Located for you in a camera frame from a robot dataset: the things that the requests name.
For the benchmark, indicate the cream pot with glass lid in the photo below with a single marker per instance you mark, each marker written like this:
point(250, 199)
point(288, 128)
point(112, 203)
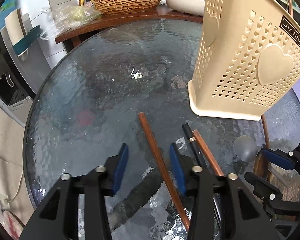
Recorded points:
point(183, 2)

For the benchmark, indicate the patterned round cushion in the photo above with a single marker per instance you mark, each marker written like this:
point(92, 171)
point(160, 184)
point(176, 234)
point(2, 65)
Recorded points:
point(12, 226)

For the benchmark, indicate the beige cloth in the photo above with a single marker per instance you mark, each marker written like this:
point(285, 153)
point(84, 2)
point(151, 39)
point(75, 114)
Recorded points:
point(5, 150)

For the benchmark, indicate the wooden counter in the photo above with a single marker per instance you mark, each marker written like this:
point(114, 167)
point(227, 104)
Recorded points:
point(130, 18)

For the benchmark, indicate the round glass table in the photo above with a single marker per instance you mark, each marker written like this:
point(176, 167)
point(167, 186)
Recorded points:
point(90, 100)

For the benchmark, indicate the brown ribbed wash basin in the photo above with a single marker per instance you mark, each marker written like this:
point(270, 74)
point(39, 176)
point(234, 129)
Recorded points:
point(127, 1)

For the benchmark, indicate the clear plastic bag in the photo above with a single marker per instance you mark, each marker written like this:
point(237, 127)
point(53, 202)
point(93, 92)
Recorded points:
point(70, 17)

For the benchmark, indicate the white paper cup tube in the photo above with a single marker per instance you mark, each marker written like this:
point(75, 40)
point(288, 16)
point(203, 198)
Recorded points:
point(13, 28)

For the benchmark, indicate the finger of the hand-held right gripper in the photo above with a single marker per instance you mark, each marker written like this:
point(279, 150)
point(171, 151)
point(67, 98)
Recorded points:
point(276, 158)
point(261, 183)

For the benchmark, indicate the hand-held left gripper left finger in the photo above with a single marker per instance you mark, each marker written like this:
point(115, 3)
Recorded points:
point(120, 170)

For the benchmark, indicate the clear plastic spoon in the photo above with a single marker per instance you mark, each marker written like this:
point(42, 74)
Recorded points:
point(245, 146)

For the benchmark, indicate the teal cup tube holder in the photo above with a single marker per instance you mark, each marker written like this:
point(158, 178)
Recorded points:
point(27, 42)

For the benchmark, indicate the beige perforated utensil holder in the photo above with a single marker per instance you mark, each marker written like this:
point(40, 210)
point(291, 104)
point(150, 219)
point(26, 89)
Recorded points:
point(245, 62)

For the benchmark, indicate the grey water dispenser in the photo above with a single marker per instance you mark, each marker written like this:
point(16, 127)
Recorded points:
point(7, 80)

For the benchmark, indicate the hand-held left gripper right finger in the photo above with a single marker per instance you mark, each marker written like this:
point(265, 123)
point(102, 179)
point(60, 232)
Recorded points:
point(177, 170)

